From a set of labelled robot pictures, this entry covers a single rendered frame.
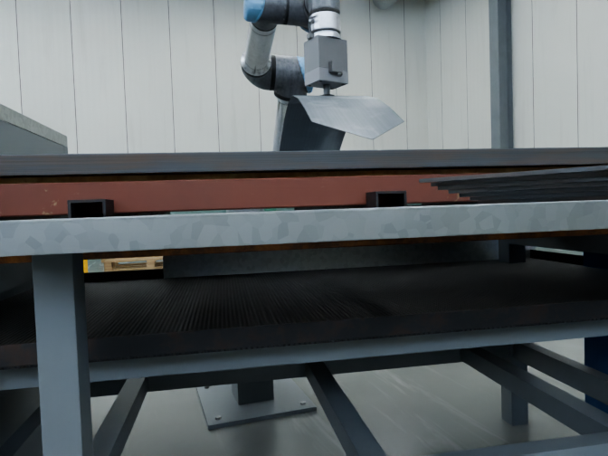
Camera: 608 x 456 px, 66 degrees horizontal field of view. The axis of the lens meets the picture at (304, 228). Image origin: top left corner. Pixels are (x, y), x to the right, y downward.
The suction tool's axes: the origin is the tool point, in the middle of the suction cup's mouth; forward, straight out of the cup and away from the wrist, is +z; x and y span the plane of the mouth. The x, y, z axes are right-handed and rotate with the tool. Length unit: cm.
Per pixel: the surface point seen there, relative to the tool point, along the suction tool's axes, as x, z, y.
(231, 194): -24.8, 22.0, -36.9
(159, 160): -21, 17, -47
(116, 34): 993, -362, 162
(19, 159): -13, 16, -65
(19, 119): 62, -3, -62
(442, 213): -62, 26, -31
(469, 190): -49, 23, -11
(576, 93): 356, -161, 804
